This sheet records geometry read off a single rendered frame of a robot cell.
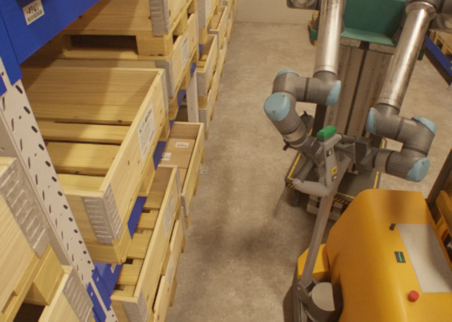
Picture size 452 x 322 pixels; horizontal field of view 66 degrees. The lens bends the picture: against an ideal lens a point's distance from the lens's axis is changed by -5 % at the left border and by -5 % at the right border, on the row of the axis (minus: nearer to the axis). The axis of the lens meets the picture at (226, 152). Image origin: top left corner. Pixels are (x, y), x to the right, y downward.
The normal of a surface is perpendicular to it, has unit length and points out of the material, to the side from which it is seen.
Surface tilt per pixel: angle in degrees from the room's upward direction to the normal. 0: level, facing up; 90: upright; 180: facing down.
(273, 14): 90
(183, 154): 0
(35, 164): 90
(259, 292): 0
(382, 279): 45
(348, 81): 90
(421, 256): 0
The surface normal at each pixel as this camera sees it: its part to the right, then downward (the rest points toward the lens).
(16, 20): 1.00, 0.06
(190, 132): -0.11, 0.62
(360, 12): -0.43, 0.57
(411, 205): 0.00, -0.77
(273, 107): -0.54, -0.48
